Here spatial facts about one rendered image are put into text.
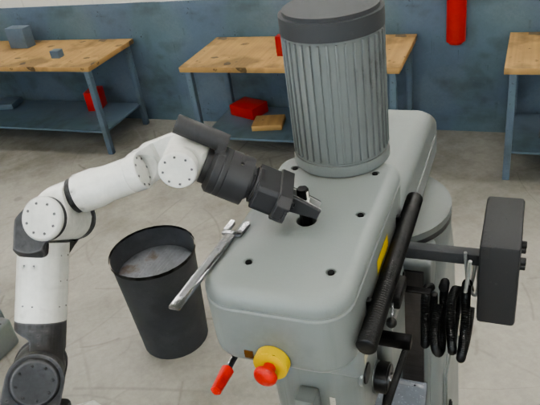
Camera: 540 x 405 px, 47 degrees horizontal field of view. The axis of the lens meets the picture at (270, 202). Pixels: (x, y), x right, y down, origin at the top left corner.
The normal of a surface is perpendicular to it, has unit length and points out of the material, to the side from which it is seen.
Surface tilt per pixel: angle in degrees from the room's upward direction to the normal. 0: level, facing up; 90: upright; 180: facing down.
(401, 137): 0
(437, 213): 0
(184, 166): 85
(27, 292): 56
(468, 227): 0
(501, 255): 90
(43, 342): 62
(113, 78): 90
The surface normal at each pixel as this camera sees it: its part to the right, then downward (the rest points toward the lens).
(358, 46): 0.45, 0.42
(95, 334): -0.13, -0.84
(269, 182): 0.39, -0.76
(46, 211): -0.21, -0.03
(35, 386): 0.27, 0.00
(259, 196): -0.07, 0.54
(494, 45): -0.35, 0.53
